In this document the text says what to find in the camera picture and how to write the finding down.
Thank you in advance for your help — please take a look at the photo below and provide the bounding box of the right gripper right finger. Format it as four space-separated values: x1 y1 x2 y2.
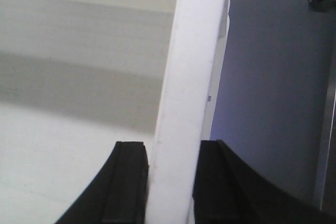
193 140 335 223

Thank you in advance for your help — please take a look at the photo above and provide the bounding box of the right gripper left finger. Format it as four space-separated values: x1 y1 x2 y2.
57 142 149 223

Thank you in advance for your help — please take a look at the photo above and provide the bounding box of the white plastic Totelife crate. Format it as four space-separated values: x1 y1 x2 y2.
1 0 229 223

